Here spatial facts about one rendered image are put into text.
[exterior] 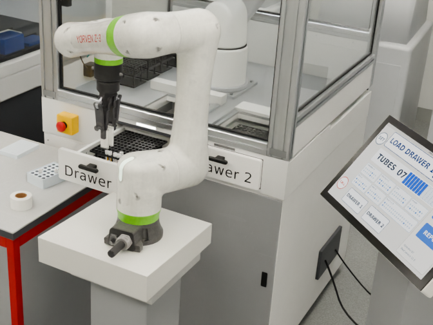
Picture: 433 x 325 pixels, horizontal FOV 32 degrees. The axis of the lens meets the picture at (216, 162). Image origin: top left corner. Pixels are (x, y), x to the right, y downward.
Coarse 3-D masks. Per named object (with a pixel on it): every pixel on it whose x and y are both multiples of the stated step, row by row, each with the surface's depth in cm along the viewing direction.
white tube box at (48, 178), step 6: (54, 162) 272; (36, 168) 266; (42, 168) 267; (48, 168) 267; (54, 168) 268; (30, 174) 262; (36, 174) 263; (42, 174) 263; (48, 174) 263; (54, 174) 263; (30, 180) 263; (36, 180) 261; (42, 180) 259; (48, 180) 261; (54, 180) 263; (60, 180) 265; (42, 186) 260; (48, 186) 262
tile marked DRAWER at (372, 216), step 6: (372, 210) 207; (378, 210) 205; (366, 216) 208; (372, 216) 206; (378, 216) 204; (384, 216) 203; (366, 222) 206; (372, 222) 205; (378, 222) 203; (384, 222) 202; (372, 228) 203; (378, 228) 202; (378, 234) 201
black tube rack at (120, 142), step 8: (120, 136) 271; (128, 136) 272; (136, 136) 272; (144, 136) 272; (120, 144) 264; (128, 144) 264; (136, 144) 265; (144, 144) 265; (152, 144) 266; (160, 144) 266; (112, 152) 258; (128, 152) 259; (112, 160) 259
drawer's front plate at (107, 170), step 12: (60, 156) 252; (72, 156) 250; (84, 156) 247; (60, 168) 254; (72, 168) 252; (108, 168) 244; (72, 180) 253; (96, 180) 248; (108, 180) 246; (108, 192) 248
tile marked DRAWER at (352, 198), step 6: (348, 192) 217; (354, 192) 216; (342, 198) 218; (348, 198) 216; (354, 198) 214; (360, 198) 213; (348, 204) 215; (354, 204) 213; (360, 204) 211; (366, 204) 210; (354, 210) 212; (360, 210) 210
